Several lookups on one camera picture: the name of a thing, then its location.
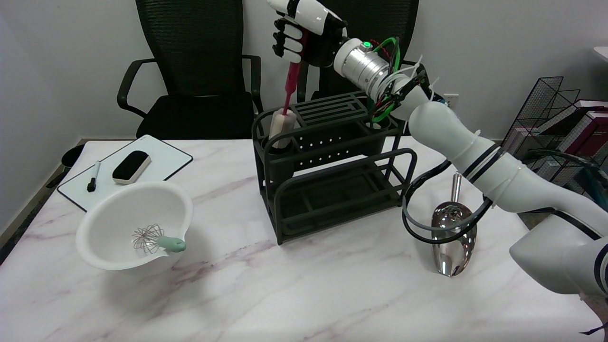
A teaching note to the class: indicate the dark green kitchen storage rack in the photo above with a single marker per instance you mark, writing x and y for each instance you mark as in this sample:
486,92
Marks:
332,190

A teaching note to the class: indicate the black round floor object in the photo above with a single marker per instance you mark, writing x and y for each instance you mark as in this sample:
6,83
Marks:
72,156

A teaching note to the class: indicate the white books stack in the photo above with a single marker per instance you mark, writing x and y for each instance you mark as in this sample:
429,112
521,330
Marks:
512,142

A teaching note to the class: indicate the black white board eraser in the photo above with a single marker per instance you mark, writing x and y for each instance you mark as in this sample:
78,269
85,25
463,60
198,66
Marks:
130,166

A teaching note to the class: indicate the pink sponge bottle brush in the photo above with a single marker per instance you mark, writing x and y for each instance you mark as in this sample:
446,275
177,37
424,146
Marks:
282,126

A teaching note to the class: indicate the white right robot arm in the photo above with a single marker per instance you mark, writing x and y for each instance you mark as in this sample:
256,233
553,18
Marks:
475,152

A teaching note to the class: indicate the small white whiteboard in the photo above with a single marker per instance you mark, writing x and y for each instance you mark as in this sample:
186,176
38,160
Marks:
156,159

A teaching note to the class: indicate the shiny metal scoop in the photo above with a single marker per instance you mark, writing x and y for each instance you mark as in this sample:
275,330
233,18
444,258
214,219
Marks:
451,251

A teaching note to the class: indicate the white plastic mixing bowl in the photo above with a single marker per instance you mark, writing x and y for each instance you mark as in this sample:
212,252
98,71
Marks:
118,213

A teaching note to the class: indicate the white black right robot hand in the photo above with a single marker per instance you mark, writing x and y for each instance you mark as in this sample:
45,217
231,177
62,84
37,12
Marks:
308,19

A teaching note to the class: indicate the maroon hardcover book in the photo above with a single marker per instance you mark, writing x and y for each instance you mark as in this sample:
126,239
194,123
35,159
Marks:
586,130

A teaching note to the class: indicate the white wall socket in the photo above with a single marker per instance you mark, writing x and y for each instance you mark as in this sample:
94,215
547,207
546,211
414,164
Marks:
452,98

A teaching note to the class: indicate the black whiteboard marker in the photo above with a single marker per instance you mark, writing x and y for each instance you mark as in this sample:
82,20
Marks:
93,178

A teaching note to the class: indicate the black mesh office chair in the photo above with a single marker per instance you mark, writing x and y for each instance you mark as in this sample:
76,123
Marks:
194,47
380,19

